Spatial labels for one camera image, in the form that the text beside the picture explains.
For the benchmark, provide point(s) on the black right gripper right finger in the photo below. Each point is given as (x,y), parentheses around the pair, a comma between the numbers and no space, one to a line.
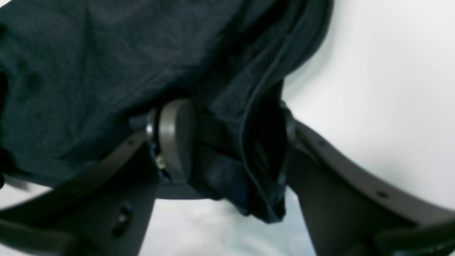
(350,212)

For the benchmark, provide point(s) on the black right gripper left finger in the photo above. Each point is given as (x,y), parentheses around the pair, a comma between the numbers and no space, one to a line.
(105,210)

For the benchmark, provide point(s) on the black long-sleeve T-shirt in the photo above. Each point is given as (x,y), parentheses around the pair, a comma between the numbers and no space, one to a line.
(79,76)

